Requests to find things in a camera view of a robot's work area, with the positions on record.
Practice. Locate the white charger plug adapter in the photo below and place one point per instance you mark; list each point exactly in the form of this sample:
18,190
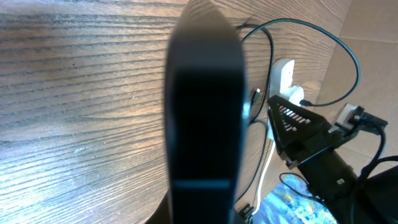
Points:
296,95

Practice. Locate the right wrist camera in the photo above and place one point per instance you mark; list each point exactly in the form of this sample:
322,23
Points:
344,115

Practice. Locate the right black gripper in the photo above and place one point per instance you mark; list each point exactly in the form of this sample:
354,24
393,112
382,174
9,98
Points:
302,135

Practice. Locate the Samsung Galaxy smartphone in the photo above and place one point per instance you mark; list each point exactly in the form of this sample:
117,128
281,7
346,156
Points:
287,203

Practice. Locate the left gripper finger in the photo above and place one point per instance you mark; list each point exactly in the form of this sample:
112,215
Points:
206,112

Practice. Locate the white power strip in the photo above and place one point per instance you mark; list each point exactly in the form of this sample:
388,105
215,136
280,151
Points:
281,78

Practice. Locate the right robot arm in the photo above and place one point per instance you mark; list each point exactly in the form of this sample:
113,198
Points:
351,198

